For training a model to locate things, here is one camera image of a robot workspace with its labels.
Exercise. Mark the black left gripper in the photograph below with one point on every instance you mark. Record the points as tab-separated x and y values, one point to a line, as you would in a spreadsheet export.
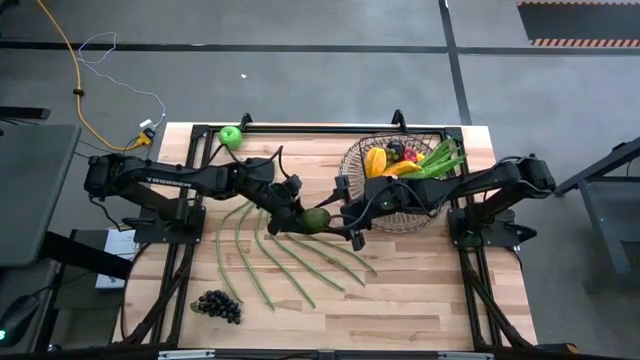
277	200

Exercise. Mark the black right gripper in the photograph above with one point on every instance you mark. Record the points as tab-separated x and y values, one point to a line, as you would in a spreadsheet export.
380	197

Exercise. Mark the dark green avocado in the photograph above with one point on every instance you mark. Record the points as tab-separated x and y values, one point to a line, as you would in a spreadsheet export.
315	220

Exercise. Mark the dark purple round fruit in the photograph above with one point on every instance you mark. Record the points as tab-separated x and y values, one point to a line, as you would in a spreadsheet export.
395	148

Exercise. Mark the red bell pepper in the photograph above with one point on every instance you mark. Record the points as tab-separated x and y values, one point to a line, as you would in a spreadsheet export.
410	155

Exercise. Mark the bright green apple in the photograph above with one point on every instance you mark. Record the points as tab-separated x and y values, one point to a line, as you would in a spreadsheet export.
230	136

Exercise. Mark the green leafy vegetable bunch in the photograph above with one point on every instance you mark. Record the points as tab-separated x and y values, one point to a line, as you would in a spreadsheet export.
435	160

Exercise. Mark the black grape bunch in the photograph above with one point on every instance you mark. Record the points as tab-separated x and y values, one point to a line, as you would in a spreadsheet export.
220	305

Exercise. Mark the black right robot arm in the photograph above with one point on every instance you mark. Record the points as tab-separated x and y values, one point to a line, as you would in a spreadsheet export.
475	182

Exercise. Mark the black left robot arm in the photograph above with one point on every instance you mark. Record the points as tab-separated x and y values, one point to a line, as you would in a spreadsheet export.
165	177

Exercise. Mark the small white charger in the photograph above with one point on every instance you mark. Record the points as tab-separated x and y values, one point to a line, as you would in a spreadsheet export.
146	123

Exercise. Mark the white box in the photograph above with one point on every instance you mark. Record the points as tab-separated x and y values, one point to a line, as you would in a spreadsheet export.
117	250

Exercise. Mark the black slanted beam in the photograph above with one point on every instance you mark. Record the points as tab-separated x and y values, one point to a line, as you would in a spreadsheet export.
85	255

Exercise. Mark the grey desk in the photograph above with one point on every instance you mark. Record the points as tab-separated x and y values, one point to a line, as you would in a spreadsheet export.
30	190

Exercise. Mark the black floor bar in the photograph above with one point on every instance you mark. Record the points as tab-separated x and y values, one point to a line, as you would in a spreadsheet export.
25	113

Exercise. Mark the black computer mouse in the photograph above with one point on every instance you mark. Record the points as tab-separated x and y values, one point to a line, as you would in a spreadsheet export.
17	315

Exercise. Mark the hazard striped floor mat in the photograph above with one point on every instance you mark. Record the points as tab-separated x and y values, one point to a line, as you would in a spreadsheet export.
575	22

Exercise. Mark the silver metal bracket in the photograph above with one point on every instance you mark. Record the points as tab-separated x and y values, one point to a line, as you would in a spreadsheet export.
465	356
187	354

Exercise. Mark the black desk frame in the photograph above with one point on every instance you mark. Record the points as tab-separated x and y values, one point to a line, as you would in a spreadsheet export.
600	200

